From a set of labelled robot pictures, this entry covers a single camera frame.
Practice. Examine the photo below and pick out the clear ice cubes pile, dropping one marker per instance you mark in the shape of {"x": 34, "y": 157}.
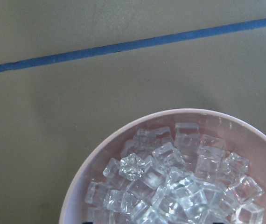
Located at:
{"x": 175, "y": 178}

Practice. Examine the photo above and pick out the pink bowl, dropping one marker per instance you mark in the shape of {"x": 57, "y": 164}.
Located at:
{"x": 240, "y": 137}

